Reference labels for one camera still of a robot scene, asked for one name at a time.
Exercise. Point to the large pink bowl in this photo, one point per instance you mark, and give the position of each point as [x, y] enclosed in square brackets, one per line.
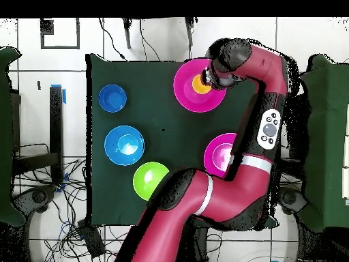
[215, 155]
[190, 101]

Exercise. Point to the yellow cup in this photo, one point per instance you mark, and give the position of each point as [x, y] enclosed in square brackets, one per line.
[199, 86]

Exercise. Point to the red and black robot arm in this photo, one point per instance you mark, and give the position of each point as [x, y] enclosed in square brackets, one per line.
[231, 191]

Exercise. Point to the green bowl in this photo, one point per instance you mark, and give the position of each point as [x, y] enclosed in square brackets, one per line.
[147, 177]

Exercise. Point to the light blue bowl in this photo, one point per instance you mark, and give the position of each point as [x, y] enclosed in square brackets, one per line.
[124, 145]

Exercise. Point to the dark green table cloth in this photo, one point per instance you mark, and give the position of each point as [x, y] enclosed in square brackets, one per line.
[5, 136]
[324, 136]
[150, 82]

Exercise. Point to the small dark blue bowl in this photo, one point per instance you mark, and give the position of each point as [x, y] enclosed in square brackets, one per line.
[112, 98]

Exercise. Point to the black stand leg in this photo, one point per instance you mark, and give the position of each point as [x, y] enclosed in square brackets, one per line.
[189, 30]
[127, 32]

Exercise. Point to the black metal stand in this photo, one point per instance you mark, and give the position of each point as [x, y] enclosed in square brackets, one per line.
[56, 131]

